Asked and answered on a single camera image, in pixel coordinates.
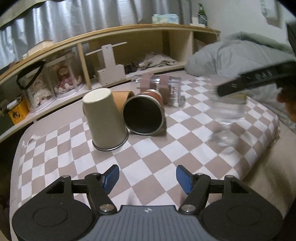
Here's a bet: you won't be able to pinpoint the ribbed goblet glass yellow band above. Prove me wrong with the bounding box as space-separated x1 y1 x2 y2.
209 75 247 147

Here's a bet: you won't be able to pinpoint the cream upside-down cup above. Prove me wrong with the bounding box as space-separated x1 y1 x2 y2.
82 88 128 151

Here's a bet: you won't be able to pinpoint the steel cup brown leather sleeve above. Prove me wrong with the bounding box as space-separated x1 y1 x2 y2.
122 89 165 136

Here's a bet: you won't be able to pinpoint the orange brown cup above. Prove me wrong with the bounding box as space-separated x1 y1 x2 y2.
112 91 134 113

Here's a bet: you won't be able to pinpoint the grey duvet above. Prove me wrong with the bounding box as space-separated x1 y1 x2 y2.
185 32 295 131

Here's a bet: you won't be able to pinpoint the checkered beige white cloth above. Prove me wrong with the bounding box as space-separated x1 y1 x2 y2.
17 74 280 209

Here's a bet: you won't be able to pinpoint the clear glass brown checkered band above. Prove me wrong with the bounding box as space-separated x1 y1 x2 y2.
131 73 182 106

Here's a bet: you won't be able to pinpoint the green glass bottle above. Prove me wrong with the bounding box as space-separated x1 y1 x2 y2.
198 3 208 26

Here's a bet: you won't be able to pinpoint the white wooden T stand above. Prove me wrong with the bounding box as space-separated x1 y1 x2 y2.
85 42 127 86

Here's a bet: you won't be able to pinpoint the doll in clear case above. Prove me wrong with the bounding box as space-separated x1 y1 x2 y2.
20 70 55 113

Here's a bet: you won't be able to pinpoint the black items on shelf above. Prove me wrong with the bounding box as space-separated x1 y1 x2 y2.
124 62 142 75

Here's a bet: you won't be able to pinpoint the yellow small box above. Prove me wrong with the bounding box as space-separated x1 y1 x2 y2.
8 100 29 125

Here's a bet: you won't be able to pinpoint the wooden low shelf unit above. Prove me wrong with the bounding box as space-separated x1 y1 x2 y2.
1 24 220 141

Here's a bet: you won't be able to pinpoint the dark green small bag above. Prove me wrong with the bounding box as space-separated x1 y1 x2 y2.
0 99 14 135

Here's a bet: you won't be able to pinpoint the grey crumpled cloth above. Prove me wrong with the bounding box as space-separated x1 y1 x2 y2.
138 52 177 69

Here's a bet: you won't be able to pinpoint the tissue box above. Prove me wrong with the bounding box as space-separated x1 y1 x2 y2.
152 14 179 24

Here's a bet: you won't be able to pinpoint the wooden box on shelf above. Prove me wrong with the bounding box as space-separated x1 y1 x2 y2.
27 40 54 56

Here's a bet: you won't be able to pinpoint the silver grey curtain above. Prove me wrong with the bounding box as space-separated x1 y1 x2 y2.
1 0 192 68

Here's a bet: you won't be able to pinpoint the black strap loop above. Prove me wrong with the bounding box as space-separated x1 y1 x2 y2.
16 60 46 91

